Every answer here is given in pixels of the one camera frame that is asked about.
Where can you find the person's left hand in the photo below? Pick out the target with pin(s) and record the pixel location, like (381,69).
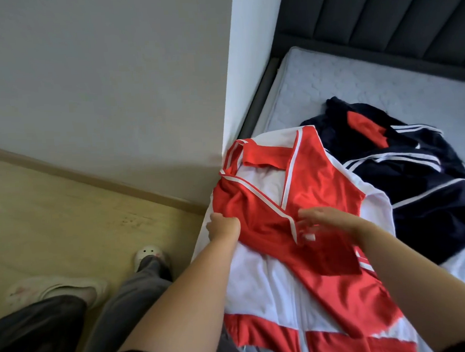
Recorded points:
(224,228)

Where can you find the person's right hand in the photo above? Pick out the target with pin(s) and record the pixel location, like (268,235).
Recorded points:
(337,218)

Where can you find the red and white jacket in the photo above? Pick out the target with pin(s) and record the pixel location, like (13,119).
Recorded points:
(327,184)

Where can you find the red and navy sports jacket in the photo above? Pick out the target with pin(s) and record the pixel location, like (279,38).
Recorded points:
(430,201)

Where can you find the grey quilted bed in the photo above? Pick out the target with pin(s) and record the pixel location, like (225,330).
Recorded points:
(337,81)

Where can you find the person's right forearm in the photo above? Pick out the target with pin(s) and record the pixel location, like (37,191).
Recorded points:
(427,280)

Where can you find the person's left forearm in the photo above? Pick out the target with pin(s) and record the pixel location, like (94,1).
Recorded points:
(186,310)

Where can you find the person's white clog shoe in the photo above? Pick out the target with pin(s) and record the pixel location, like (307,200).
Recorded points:
(149,256)
(47,289)

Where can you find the dark grey upholstered headboard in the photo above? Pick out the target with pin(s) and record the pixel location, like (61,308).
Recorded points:
(380,16)

